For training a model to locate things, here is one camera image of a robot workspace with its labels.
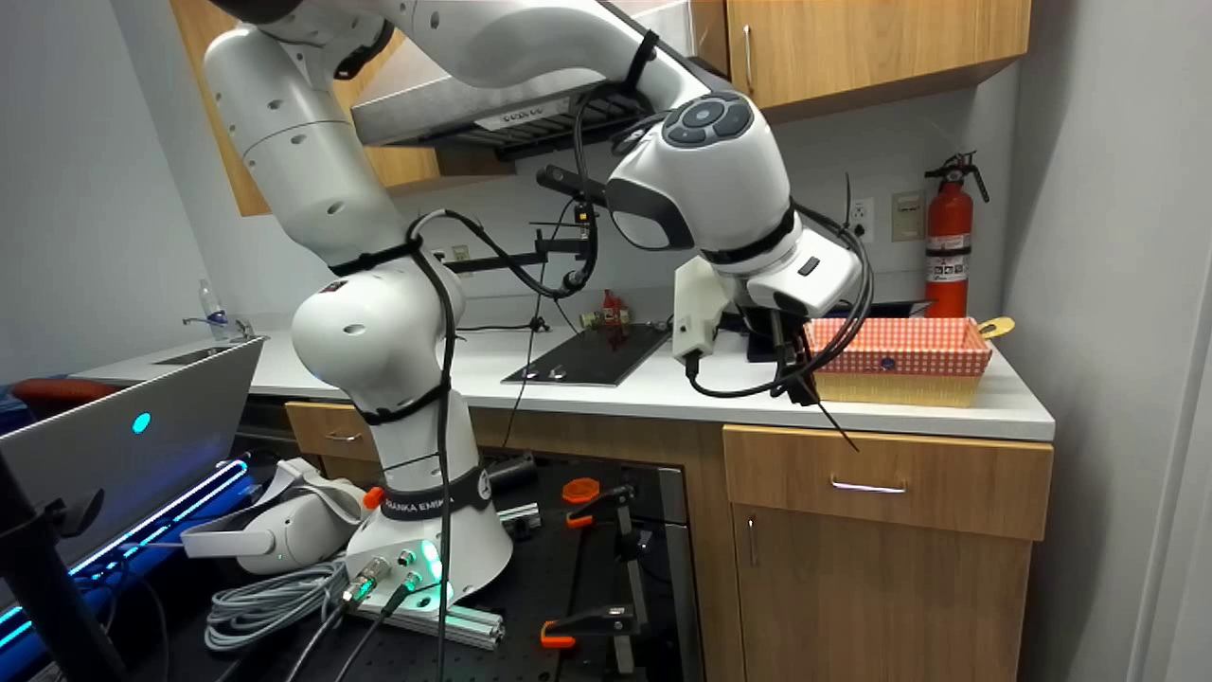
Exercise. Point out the black camera stand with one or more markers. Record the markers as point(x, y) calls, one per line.
point(504, 263)

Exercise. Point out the black induction cooktop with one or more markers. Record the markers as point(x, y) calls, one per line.
point(582, 360)

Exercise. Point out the wooden base cabinet door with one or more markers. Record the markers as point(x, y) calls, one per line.
point(883, 607)

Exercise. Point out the white wall outlet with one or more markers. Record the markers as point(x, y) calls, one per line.
point(861, 221)

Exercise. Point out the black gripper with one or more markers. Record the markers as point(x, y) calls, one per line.
point(777, 335)

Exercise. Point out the small wooden drawer front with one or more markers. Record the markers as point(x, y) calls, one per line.
point(325, 432)

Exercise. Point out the beige wall switch plate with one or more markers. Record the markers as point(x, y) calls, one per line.
point(908, 217)

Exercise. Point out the red flat object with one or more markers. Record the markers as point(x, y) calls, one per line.
point(51, 391)

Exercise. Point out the silver laptop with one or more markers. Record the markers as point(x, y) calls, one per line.
point(116, 469)

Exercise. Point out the wooden base cabinet frame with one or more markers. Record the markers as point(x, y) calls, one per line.
point(607, 442)

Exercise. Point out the black box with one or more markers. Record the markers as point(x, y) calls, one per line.
point(890, 308)

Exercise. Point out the white VR headset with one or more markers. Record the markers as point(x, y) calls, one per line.
point(278, 532)

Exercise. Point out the red fire extinguisher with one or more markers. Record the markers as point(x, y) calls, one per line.
point(947, 250)

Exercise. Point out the wooden drawer white interior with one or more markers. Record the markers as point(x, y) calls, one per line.
point(782, 477)

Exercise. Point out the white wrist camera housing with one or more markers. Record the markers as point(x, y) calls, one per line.
point(703, 308)

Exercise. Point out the black tripod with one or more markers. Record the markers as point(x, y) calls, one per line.
point(41, 581)

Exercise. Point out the chrome faucet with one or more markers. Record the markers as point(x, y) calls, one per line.
point(206, 308)

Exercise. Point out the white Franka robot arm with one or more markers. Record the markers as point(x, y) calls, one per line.
point(365, 326)

